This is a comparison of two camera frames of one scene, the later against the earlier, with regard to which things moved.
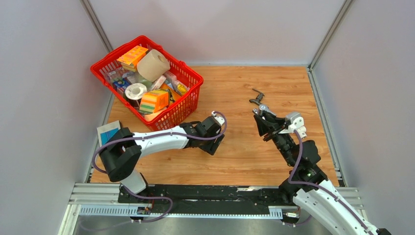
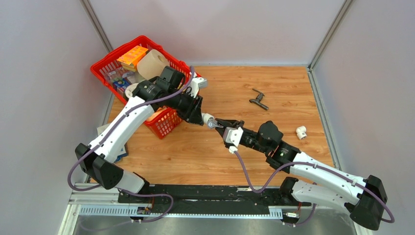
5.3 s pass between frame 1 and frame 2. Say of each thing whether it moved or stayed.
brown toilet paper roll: stayed
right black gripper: moved
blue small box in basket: stayed
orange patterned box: stayed
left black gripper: moved
